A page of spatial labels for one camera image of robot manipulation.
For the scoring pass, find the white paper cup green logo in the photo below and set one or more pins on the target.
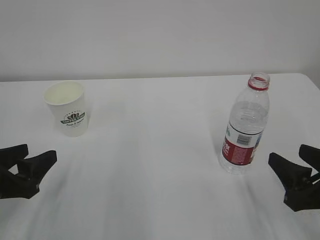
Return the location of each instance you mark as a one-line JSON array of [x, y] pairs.
[[66, 101]]

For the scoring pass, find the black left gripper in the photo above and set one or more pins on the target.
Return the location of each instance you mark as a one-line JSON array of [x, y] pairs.
[[30, 171]]

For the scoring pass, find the clear water bottle red label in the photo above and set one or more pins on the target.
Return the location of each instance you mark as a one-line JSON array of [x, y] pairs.
[[247, 121]]

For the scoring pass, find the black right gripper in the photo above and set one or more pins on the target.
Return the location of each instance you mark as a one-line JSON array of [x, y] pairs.
[[300, 193]]

